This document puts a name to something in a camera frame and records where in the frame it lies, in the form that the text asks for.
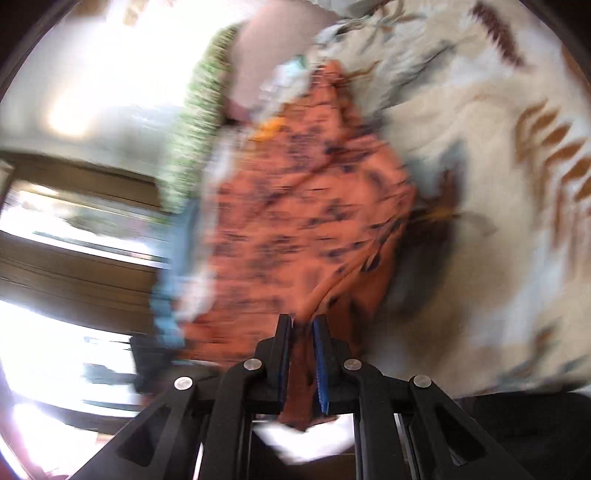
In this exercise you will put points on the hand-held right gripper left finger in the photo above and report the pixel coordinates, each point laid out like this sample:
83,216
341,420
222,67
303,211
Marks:
287,362

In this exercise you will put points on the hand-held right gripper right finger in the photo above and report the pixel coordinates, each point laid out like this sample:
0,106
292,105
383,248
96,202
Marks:
320,364

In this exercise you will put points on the orange floral shirt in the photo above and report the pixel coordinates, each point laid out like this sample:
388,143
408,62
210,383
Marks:
304,221

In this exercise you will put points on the blue striped garment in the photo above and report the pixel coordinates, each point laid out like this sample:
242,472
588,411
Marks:
166,309

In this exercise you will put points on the wooden door with stained glass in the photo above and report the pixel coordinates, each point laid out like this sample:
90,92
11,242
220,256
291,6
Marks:
69,277

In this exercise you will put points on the folded blue cloth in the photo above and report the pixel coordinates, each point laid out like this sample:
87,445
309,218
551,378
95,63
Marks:
184,240

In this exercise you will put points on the green checkered pillow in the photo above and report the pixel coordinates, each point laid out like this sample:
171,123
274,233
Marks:
198,115

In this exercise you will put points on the leaf print quilt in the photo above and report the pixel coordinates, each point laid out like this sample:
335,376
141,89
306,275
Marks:
485,161

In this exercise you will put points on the pink bed sheet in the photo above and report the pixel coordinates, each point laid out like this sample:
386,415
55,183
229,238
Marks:
263,50

